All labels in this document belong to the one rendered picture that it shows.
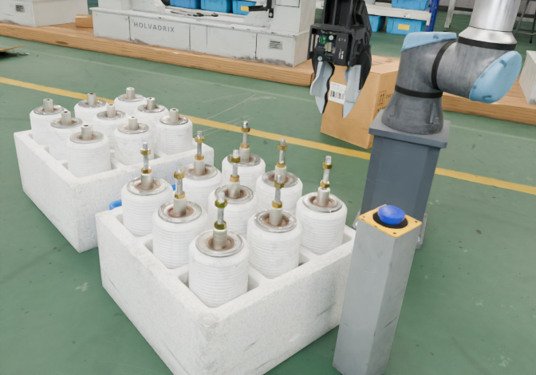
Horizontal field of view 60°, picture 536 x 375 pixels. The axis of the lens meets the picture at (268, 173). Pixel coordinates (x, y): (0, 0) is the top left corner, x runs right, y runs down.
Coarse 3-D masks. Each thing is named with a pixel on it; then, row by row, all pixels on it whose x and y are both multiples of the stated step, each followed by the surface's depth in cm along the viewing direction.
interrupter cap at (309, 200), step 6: (312, 192) 91; (306, 198) 89; (312, 198) 89; (330, 198) 89; (336, 198) 89; (306, 204) 86; (312, 204) 86; (330, 204) 88; (336, 204) 87; (342, 204) 87; (312, 210) 85; (318, 210) 84; (324, 210) 85; (330, 210) 85; (336, 210) 85
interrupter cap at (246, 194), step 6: (222, 186) 90; (240, 186) 91; (216, 192) 88; (240, 192) 89; (246, 192) 89; (252, 192) 89; (216, 198) 86; (228, 198) 87; (234, 198) 87; (240, 198) 87; (246, 198) 87; (252, 198) 87
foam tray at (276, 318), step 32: (128, 256) 83; (320, 256) 84; (128, 288) 87; (160, 288) 76; (256, 288) 75; (288, 288) 77; (320, 288) 84; (160, 320) 79; (192, 320) 69; (224, 320) 69; (256, 320) 74; (288, 320) 81; (320, 320) 88; (160, 352) 82; (192, 352) 72; (224, 352) 72; (256, 352) 78; (288, 352) 85
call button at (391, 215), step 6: (378, 210) 71; (384, 210) 70; (390, 210) 71; (396, 210) 71; (402, 210) 71; (384, 216) 69; (390, 216) 69; (396, 216) 69; (402, 216) 69; (384, 222) 70; (390, 222) 70; (396, 222) 69
